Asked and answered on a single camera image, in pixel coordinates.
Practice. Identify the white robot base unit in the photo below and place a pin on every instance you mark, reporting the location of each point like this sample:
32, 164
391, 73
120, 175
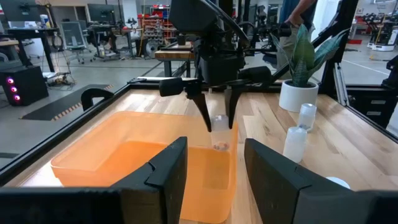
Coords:
385, 39

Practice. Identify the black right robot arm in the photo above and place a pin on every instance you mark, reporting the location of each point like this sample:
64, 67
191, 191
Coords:
192, 15

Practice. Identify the large dark monitor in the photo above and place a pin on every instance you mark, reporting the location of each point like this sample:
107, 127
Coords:
18, 9

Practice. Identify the black drawer cabinet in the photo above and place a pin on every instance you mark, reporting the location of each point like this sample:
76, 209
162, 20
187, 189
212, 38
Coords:
373, 102

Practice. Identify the wooden top workbench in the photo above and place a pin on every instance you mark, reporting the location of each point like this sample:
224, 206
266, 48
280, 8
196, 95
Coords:
172, 55

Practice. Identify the black computer tower pink lights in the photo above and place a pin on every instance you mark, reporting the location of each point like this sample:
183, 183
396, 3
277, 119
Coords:
26, 85

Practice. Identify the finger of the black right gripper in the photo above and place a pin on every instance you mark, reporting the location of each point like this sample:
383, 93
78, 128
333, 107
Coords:
201, 105
232, 105

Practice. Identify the black slanted frame post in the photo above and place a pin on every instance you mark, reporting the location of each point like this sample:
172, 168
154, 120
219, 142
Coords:
337, 37

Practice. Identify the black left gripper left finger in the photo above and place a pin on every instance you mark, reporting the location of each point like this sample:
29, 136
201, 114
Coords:
168, 180

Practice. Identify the person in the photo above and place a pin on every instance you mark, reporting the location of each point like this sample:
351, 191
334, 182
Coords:
287, 46

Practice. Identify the black standing desk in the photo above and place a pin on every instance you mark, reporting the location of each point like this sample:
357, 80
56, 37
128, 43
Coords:
31, 31

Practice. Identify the clear pill bottle coloured pills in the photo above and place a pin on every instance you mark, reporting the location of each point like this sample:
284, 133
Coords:
220, 137

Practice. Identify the red parts bin rack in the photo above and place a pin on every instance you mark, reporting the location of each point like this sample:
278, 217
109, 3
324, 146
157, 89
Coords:
155, 26

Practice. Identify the dark monitor on desk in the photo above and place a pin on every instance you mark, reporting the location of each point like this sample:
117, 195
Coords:
101, 13

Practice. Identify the frosted white pill bottle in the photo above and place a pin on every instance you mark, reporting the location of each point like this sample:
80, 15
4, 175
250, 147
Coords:
307, 116
294, 144

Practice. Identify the yellow-tinted pill bottle white cap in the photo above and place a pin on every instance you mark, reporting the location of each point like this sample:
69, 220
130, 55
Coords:
338, 182

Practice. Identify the grey mesh office chair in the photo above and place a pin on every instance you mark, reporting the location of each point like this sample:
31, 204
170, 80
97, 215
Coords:
73, 35

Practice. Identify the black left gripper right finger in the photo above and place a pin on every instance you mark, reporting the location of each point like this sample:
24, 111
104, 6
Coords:
273, 186

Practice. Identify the black hazard-striped floor mat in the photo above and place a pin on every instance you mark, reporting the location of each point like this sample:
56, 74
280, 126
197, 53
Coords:
62, 105

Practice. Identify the green snake plant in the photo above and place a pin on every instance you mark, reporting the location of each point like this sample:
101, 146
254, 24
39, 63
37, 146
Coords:
303, 56

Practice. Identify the white round plant pot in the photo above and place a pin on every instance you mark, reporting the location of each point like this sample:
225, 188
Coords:
297, 98

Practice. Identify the orange translucent plastic basket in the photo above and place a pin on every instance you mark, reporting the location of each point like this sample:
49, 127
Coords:
124, 155

